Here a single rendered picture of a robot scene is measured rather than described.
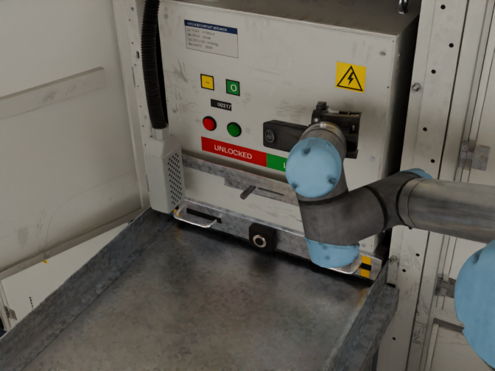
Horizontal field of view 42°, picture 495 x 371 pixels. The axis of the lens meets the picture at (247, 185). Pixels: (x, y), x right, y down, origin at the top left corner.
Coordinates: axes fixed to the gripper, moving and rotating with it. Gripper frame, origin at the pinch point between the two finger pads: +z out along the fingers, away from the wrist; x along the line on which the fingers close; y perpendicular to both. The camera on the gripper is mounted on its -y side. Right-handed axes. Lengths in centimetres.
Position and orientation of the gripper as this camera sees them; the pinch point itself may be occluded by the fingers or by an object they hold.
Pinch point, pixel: (324, 118)
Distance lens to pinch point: 122.2
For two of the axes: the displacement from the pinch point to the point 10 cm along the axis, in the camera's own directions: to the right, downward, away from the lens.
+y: 9.7, 1.0, -2.0
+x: 0.3, -9.5, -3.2
